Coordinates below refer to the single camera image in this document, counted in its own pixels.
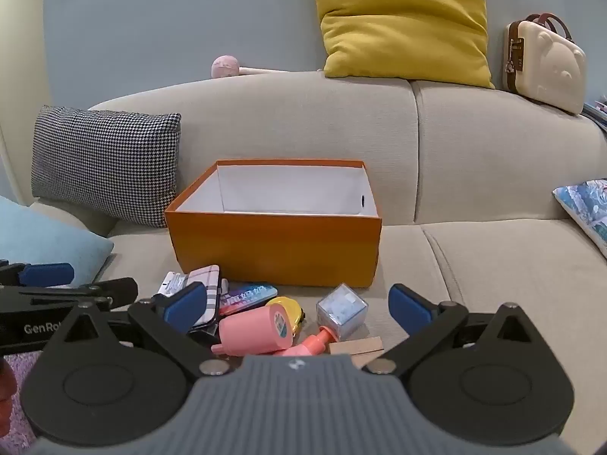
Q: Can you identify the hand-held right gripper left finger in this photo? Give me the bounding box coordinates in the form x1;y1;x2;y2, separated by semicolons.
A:
45;282;229;376

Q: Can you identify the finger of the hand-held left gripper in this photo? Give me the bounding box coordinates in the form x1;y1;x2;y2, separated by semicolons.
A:
0;260;75;289
0;277;139;316

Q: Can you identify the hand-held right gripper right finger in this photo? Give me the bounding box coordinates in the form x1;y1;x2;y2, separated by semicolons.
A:
366;283;554;375

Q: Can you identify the white blue packet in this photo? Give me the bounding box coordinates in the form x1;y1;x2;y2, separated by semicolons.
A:
159;271;191;297

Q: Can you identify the plaid glasses case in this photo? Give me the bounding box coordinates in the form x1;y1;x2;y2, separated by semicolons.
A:
187;264;223;331

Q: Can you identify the colourful printed tin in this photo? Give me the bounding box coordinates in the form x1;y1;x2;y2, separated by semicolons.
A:
219;283;279;316

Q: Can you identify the brown cardboard box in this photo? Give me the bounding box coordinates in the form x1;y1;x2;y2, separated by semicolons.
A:
329;336;385;369

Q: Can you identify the pink cylinder container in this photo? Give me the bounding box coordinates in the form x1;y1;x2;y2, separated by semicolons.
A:
211;304;297;357

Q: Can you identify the clear plastic cube box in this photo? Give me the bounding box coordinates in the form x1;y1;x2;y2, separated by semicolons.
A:
316;283;370;343

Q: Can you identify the pink pump bottle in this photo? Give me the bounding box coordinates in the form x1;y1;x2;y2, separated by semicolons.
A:
280;327;337;359

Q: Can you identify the yellow tape measure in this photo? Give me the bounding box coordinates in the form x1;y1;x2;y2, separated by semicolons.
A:
264;296;307;342

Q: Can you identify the orange cardboard box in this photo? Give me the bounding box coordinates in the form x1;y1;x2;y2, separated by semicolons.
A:
164;160;383;289

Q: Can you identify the light blue pillow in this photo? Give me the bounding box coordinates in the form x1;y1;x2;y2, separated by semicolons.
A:
0;195;115;290

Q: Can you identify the houndstooth pillow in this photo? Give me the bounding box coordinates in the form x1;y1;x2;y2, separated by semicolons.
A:
31;105;182;228

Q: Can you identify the beige sofa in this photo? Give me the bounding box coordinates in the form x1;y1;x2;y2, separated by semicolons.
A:
0;73;607;455

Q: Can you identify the printed blue pillow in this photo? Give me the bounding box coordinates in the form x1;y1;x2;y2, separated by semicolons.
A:
552;177;607;259

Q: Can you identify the pink ball toy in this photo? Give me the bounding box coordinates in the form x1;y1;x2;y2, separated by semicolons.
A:
211;55;290;79

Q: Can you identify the stack of books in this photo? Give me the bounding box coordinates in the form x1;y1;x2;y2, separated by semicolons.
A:
582;97;607;132

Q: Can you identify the cream bear suitcase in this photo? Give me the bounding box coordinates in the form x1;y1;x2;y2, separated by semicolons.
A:
503;12;588;115

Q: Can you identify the yellow pillow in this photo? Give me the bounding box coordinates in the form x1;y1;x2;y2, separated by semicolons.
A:
312;0;495;90

